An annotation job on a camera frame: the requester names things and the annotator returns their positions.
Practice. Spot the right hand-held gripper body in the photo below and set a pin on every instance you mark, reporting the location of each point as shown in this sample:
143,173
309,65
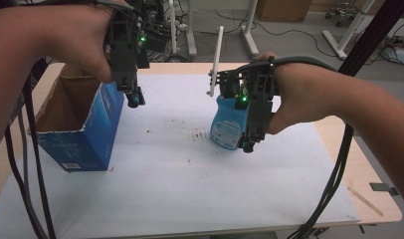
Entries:
258,109

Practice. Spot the blue cardboard box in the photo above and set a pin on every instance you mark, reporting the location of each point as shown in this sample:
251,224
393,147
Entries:
80,126

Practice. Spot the metal table clip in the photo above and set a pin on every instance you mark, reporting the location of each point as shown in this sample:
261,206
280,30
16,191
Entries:
384,188

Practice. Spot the white table mat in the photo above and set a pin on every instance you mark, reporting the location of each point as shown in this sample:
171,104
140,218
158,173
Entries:
176,186

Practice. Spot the white desk leg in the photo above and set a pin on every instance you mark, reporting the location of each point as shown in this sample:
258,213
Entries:
347,33
249,30
191,30

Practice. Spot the white thin pole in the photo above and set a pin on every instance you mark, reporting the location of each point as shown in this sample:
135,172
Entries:
172,26

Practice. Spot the person's right hand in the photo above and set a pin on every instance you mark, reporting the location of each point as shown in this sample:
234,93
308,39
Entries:
296,96

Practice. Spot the office chair base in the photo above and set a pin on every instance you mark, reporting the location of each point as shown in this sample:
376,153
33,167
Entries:
341,13

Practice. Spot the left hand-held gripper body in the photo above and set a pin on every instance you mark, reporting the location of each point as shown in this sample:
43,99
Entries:
123,56

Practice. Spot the brown cardboard box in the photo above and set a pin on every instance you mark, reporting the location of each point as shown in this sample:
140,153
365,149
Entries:
284,10

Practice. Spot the light blue cloth heap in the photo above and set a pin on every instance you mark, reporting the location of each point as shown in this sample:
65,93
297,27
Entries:
398,53

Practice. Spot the blue plastic bottle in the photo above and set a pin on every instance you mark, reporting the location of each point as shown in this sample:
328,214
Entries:
228,122

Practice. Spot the person's left hand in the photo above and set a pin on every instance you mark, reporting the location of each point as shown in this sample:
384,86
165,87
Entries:
74,36

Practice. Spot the black metal stand pole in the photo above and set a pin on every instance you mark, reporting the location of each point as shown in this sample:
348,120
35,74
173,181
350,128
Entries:
375,33

